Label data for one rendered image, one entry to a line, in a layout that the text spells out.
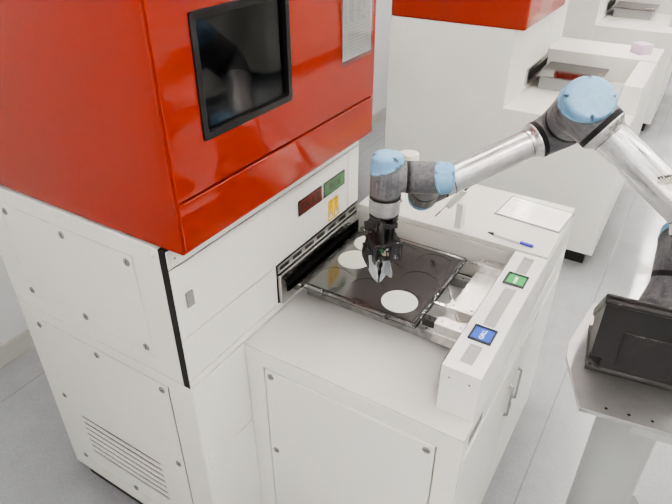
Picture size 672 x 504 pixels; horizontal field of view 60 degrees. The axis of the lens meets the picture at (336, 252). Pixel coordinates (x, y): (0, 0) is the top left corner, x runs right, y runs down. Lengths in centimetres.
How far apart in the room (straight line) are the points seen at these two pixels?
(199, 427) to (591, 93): 124
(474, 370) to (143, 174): 81
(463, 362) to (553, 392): 142
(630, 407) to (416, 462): 52
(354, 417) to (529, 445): 114
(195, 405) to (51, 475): 110
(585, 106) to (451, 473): 89
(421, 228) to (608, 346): 65
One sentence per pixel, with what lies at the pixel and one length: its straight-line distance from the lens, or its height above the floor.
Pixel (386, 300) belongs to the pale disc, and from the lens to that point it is 161.
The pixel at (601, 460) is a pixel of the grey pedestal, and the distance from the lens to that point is 189.
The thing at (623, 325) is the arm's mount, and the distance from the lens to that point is 156.
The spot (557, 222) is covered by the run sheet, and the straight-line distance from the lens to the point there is 195.
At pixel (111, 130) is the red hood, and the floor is 147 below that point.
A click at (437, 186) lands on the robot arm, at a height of 128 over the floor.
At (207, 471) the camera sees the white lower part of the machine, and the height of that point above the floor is 50.
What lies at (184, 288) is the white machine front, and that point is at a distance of 134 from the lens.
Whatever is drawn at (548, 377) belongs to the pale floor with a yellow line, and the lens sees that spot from 282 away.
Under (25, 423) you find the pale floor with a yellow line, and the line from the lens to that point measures 279.
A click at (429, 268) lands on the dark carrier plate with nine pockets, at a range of 176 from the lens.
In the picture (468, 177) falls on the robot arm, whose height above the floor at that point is 125.
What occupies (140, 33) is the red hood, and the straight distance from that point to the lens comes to 108.
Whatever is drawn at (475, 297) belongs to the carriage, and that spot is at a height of 88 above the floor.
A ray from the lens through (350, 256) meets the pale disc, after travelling 179.
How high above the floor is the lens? 188
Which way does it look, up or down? 33 degrees down
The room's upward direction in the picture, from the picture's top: straight up
